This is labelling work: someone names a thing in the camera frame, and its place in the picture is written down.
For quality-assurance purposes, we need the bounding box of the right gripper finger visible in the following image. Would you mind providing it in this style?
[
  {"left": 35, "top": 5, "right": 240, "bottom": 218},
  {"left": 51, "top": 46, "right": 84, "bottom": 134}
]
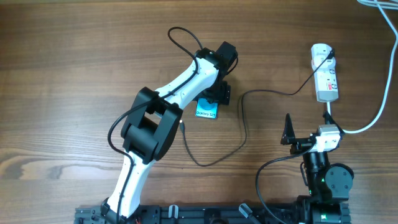
[
  {"left": 323, "top": 111, "right": 345, "bottom": 134},
  {"left": 280, "top": 113, "right": 295, "bottom": 145}
]

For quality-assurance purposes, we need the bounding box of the turquoise Galaxy S25 smartphone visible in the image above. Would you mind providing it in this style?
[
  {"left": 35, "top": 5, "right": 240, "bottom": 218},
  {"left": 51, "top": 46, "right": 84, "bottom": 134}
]
[{"left": 195, "top": 98, "right": 218, "bottom": 119}]

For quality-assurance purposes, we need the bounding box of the black USB charging cable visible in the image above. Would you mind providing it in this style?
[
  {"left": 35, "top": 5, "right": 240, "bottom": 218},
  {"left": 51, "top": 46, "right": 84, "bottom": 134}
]
[{"left": 179, "top": 49, "right": 335, "bottom": 167}]

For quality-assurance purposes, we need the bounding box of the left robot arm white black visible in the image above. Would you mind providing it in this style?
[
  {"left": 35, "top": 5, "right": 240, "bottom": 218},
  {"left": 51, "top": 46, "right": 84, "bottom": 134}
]
[{"left": 101, "top": 42, "right": 238, "bottom": 223}]

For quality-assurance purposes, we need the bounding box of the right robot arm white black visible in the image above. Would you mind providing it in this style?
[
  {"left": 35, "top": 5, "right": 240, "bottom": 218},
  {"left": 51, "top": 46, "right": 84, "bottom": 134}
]
[{"left": 255, "top": 111, "right": 354, "bottom": 223}]

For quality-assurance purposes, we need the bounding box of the white power strip socket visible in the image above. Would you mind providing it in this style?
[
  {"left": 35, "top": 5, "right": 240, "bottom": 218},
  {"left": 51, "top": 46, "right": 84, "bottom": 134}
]
[{"left": 310, "top": 43, "right": 339, "bottom": 103}]

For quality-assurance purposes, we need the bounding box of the white USB charger adapter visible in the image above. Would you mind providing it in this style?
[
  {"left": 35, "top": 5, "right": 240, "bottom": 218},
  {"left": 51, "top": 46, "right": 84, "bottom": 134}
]
[{"left": 311, "top": 43, "right": 336, "bottom": 70}]

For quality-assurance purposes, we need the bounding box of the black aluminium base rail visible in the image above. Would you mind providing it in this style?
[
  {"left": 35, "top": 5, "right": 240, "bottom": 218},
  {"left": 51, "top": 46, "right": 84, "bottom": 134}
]
[{"left": 73, "top": 203, "right": 352, "bottom": 224}]

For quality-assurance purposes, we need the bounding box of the white power strip cord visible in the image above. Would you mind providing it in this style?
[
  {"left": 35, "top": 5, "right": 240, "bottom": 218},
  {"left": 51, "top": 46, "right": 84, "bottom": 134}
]
[{"left": 326, "top": 0, "right": 398, "bottom": 134}]

